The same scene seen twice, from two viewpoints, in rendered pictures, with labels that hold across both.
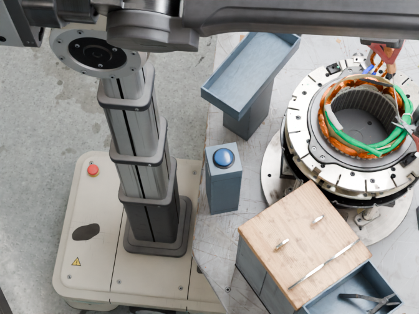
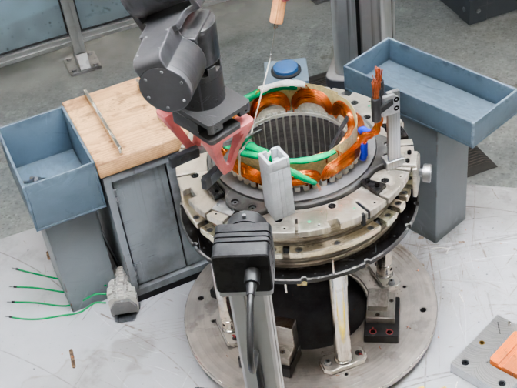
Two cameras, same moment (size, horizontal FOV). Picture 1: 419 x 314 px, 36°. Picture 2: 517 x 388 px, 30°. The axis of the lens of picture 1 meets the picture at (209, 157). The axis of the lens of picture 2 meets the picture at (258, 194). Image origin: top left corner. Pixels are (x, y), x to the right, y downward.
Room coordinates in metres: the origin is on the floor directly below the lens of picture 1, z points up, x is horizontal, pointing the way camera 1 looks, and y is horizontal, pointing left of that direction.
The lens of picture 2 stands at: (0.85, -1.34, 1.88)
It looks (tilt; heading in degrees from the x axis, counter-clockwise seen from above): 40 degrees down; 104
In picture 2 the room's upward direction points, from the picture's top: 8 degrees counter-clockwise
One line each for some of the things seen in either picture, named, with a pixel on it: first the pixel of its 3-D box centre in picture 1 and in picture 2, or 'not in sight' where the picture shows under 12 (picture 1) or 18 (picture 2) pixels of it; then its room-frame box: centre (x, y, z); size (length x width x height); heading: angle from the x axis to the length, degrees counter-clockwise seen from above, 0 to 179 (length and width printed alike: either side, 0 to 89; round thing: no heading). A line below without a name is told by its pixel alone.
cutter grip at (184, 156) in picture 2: not in sight; (184, 156); (0.53, -0.43, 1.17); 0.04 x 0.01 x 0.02; 40
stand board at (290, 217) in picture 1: (303, 242); (142, 118); (0.39, -0.19, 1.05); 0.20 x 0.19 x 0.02; 34
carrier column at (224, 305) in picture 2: (376, 202); (221, 282); (0.53, -0.39, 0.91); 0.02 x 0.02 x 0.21
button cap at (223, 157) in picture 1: (223, 157); (285, 67); (0.59, -0.03, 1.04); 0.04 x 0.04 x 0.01
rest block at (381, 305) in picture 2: not in sight; (381, 305); (0.76, -0.35, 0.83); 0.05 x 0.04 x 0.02; 92
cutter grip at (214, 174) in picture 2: not in sight; (213, 175); (0.57, -0.47, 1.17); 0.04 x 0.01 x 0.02; 66
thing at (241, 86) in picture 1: (248, 93); (427, 152); (0.82, -0.10, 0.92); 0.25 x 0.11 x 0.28; 143
